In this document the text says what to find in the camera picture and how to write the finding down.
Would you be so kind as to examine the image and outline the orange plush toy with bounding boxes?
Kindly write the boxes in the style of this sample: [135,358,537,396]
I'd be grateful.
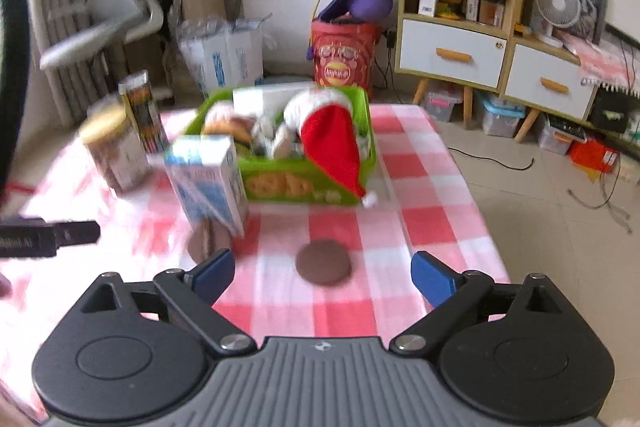
[202,114,253,145]

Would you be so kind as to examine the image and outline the gold lid cookie jar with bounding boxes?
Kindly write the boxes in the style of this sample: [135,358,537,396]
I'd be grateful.
[80,107,153,195]

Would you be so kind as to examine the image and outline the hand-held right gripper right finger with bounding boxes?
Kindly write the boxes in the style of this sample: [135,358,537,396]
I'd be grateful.
[390,251,568,354]

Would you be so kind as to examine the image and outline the black floor cable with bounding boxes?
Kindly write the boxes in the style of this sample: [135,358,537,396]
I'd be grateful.
[450,147,536,172]

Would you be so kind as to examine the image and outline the white grey office chair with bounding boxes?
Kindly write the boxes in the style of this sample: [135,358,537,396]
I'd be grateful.
[40,0,166,72]

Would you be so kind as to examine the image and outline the green plastic storage box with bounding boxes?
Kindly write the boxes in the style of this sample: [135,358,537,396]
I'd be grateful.
[181,87,378,206]

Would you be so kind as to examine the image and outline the brown round plush cookie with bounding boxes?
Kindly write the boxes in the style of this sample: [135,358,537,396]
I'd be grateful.
[295,239,353,286]
[189,219,232,260]

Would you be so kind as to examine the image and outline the blue white milk carton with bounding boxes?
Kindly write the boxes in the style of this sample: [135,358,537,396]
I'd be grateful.
[164,136,250,238]

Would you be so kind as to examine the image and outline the dark picture frame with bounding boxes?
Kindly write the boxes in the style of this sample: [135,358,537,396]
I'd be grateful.
[562,0,610,45]

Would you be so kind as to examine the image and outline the clear storage bin blue lid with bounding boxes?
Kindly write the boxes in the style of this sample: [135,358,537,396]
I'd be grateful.
[477,94,526,138]

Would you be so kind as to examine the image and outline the small orange box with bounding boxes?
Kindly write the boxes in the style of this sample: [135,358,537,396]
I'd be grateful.
[479,0,506,28]

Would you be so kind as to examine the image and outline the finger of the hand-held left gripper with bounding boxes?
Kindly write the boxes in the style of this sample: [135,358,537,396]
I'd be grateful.
[54,221,101,249]

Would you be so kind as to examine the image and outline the tangled black cables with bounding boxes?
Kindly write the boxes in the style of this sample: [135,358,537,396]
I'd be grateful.
[567,157,633,235]

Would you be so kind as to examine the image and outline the clear storage bin pink contents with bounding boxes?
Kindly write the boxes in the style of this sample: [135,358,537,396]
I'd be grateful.
[424,87,463,122]

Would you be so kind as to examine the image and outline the red snack bucket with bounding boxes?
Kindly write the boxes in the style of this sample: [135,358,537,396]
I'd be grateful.
[309,18,377,90]

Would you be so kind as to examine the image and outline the tall wooden shelf cabinet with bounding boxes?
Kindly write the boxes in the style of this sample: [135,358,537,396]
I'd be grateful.
[395,0,526,128]

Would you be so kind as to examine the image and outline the pink checkered tablecloth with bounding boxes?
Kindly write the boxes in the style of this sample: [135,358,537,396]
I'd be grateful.
[0,102,511,423]

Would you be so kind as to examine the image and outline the pink cloth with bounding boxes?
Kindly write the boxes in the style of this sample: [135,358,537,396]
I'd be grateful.
[570,37,640,80]

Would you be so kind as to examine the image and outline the dark curved object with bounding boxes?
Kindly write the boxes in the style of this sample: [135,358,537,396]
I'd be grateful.
[0,0,31,208]

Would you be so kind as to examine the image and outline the pink fuzzy plush toy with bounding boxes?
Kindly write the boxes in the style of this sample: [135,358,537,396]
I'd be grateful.
[205,101,236,122]

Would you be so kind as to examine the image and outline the white printed shopping bag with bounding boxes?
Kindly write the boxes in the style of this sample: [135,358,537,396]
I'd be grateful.
[177,17,273,98]

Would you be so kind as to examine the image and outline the low wooden drawer cabinet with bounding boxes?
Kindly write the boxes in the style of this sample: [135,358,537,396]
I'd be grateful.
[502,34,601,142]

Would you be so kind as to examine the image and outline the white desk fan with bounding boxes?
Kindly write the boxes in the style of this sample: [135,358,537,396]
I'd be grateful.
[535,0,583,48]

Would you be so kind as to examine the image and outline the red stool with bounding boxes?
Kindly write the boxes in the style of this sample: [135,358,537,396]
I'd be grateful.
[5,181,48,198]

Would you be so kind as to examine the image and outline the red santa hat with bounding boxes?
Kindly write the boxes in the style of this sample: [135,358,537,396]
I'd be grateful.
[299,104,380,209]

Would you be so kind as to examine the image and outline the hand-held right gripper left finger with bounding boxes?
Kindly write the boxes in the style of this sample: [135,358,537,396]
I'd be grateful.
[79,249,258,354]

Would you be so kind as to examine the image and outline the tall black tin can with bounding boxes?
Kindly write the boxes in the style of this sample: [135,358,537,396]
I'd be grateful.
[118,71,171,155]

